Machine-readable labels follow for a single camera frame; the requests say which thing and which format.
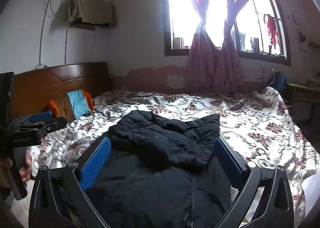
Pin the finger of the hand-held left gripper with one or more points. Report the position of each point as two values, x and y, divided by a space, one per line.
40 117
53 124

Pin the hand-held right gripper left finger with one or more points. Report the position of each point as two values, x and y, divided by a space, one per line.
96 160

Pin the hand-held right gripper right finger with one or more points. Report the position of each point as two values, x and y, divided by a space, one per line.
228 161

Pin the black padded jacket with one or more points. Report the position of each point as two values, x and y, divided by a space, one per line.
155 157

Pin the person's left hand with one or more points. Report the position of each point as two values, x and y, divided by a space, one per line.
27 170

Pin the orange brown blue pillow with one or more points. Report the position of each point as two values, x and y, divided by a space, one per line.
72 105

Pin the wooden headboard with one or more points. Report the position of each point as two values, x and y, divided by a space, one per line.
50 85

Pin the floral bed quilt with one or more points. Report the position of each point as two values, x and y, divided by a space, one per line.
255 122

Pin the cream fleece blanket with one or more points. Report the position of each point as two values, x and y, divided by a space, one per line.
18 210

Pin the white cloth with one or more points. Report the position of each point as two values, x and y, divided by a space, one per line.
311 193

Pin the blue backpack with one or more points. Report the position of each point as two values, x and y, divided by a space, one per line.
278 81

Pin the wooden side table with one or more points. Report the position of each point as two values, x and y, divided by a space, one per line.
305 95

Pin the red hanging cloth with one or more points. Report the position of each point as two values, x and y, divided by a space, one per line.
271 30

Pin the white wall socket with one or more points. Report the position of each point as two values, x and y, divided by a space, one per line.
40 66

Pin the white wall pipe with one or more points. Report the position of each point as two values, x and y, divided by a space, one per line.
66 45
41 37

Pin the wooden wall shelf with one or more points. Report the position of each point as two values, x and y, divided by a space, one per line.
81 26

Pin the cloth-covered wall box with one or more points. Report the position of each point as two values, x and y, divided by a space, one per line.
92 8

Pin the dark window frame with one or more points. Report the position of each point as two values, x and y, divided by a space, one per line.
175 52

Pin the dark wall ornament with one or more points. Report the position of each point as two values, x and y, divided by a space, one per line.
302 37

